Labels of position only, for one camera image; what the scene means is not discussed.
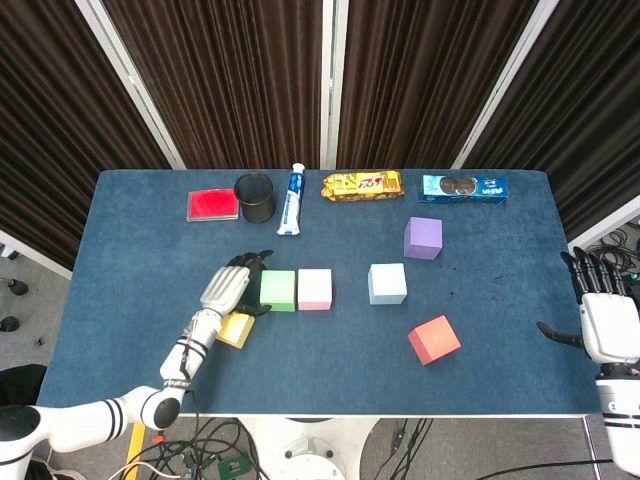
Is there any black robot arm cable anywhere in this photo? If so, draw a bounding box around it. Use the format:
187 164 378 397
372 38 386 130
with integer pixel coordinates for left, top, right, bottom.
474 457 616 480

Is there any pink cube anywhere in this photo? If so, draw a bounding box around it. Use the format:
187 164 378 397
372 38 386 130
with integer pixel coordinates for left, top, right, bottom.
297 268 334 312

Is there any coiled black cable pile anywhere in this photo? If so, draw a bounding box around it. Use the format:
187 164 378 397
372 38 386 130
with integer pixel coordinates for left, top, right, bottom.
587 227 640 276

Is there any red ink pad case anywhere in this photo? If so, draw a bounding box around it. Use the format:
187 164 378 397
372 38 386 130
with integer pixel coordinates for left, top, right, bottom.
186 187 240 223

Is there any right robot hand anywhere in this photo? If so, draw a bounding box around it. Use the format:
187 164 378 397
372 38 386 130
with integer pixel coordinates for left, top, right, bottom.
536 246 640 366

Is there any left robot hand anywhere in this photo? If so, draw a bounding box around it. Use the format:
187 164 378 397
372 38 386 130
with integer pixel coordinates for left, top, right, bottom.
199 249 275 317

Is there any small green box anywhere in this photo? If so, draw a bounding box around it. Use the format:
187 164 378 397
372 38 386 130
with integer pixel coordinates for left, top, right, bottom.
217 455 250 480

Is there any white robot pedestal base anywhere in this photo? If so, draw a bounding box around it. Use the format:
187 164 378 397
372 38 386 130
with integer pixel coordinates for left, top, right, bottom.
238 416 389 480

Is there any brown ribbed partition panel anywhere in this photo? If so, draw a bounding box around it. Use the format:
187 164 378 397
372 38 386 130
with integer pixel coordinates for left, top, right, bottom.
338 0 541 171
102 0 326 171
462 0 640 254
0 0 174 279

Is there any blue sandwich cookie box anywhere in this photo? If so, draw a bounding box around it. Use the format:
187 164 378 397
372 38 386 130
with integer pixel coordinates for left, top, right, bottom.
418 173 510 204

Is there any yellow cube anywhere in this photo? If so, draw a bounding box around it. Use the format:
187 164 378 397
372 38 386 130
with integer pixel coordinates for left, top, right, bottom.
215 312 256 350

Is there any purple cube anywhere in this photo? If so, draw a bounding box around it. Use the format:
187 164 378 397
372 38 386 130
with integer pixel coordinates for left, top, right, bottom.
403 216 444 261

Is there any tangled floor cable bundle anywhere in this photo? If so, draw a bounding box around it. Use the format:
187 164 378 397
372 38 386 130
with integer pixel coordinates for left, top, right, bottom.
112 417 266 480

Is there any white blue toothpaste tube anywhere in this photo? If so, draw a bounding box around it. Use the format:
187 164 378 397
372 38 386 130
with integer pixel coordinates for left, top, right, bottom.
276 162 307 237

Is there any black mesh pen cup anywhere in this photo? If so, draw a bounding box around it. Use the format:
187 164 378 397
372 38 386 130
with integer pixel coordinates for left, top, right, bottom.
233 171 276 224

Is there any light blue cube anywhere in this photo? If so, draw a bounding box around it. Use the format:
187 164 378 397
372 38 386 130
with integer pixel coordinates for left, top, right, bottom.
367 262 408 306

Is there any white partition post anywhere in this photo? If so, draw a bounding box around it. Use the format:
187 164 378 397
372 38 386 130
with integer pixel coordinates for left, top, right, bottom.
74 0 187 170
449 0 560 170
319 0 350 170

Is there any black floor cable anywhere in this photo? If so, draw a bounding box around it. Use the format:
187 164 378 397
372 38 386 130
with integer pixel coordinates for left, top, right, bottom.
384 417 434 480

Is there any black trouser leg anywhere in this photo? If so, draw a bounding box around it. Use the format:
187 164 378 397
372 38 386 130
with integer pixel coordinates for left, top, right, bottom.
0 364 49 407

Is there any red cube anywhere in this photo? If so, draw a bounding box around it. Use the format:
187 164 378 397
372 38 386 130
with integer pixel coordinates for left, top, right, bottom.
407 314 462 367

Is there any yellow biscuit packet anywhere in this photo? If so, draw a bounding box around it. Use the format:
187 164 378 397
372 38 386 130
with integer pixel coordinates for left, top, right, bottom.
320 170 404 203

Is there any green cube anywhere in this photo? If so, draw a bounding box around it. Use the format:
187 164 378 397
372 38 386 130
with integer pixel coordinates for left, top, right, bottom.
259 269 297 313

